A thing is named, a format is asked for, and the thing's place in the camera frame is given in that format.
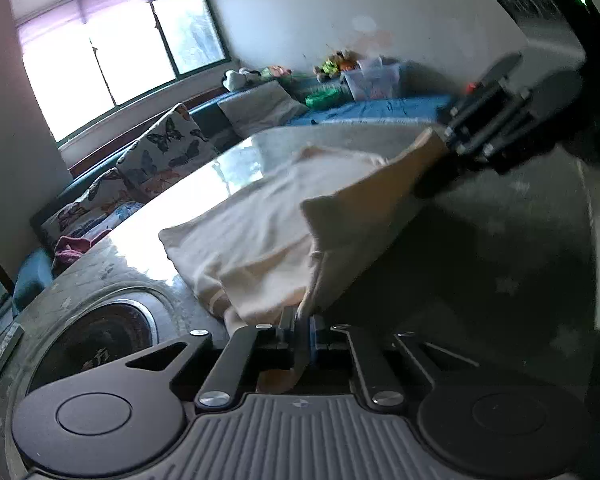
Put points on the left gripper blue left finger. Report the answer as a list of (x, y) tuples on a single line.
[(295, 334)]

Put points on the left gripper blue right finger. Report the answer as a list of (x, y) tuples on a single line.
[(323, 342)]

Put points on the cream sweater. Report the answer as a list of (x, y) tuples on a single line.
[(302, 235)]

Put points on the round black induction cooktop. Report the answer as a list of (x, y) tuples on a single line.
[(104, 334)]

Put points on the clear plastic storage box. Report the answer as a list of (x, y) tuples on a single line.
[(376, 82)]

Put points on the large butterfly print pillow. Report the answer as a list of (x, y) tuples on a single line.
[(171, 149)]

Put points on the colourful plush toys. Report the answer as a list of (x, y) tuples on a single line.
[(334, 65)]

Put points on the blue corner sofa bench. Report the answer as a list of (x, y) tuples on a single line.
[(35, 273)]

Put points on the plain grey pillow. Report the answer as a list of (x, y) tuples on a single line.
[(263, 107)]

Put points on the small butterfly print pillow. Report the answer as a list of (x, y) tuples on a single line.
[(102, 200)]

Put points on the green plastic bowl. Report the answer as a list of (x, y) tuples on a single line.
[(324, 99)]

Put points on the pink crumpled cloth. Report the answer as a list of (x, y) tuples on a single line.
[(69, 249)]

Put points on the panda plush toy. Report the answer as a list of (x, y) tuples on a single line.
[(238, 80)]

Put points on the flat grey remote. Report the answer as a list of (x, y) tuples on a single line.
[(0, 354)]

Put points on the window with green frame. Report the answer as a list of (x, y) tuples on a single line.
[(86, 59)]

